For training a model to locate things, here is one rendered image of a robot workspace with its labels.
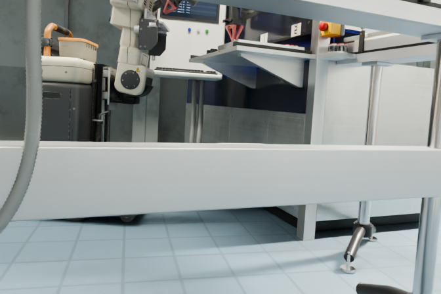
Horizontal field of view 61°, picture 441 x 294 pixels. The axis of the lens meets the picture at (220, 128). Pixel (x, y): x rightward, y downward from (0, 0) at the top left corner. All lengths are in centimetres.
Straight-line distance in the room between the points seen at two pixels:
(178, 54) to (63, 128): 97
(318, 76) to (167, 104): 323
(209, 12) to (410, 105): 139
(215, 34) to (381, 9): 185
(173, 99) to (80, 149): 419
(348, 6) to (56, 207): 67
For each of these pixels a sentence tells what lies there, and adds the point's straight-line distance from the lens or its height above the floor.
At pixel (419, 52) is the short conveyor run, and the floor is 85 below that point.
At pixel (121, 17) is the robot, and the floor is 105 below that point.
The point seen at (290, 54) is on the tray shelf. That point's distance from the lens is 174.
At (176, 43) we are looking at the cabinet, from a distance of 259.
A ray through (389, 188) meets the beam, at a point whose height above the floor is 46.
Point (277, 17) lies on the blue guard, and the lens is 218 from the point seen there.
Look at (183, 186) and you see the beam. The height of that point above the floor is 48.
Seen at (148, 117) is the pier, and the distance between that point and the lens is 455.
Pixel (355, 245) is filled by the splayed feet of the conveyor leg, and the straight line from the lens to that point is 167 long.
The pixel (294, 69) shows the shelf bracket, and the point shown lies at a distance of 185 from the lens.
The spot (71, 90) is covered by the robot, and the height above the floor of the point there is 65.
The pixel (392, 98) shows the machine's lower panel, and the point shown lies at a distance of 210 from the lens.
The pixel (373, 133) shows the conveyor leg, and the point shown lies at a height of 54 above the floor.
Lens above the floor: 64
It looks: 4 degrees down
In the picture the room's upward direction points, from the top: 3 degrees clockwise
